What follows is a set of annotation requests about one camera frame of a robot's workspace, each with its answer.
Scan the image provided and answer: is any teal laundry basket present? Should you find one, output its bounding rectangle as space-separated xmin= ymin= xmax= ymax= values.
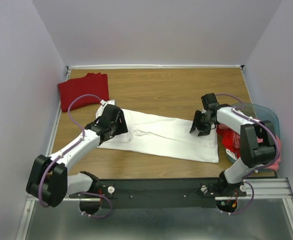
xmin=225 ymin=101 xmax=281 ymax=173

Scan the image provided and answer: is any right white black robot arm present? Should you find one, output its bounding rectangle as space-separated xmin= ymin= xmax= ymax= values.
xmin=190 ymin=93 xmax=280 ymax=196

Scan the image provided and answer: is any folded dark red t shirt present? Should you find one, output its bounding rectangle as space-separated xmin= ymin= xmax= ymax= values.
xmin=57 ymin=72 xmax=110 ymax=113

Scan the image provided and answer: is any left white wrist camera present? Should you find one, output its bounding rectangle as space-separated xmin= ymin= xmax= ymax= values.
xmin=99 ymin=99 xmax=116 ymax=106

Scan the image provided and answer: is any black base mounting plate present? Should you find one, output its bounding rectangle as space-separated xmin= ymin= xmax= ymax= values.
xmin=68 ymin=177 xmax=247 ymax=210

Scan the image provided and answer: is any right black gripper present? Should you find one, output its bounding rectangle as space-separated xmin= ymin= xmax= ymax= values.
xmin=189 ymin=109 xmax=214 ymax=137

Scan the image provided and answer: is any purple cable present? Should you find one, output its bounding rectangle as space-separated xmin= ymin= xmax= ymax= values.
xmin=37 ymin=94 xmax=112 ymax=220
xmin=215 ymin=93 xmax=280 ymax=216

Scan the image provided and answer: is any white t shirt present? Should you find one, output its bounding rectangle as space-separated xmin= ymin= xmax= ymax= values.
xmin=99 ymin=109 xmax=219 ymax=164

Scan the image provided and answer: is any pink t shirt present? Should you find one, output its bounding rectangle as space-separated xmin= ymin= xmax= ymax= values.
xmin=232 ymin=132 xmax=282 ymax=172

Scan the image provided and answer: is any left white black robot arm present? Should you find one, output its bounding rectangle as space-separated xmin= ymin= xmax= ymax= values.
xmin=26 ymin=104 xmax=128 ymax=208

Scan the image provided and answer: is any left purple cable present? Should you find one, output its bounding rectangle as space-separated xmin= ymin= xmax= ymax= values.
xmin=37 ymin=94 xmax=112 ymax=220

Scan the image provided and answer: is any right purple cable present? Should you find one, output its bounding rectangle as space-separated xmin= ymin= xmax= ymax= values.
xmin=215 ymin=93 xmax=280 ymax=216

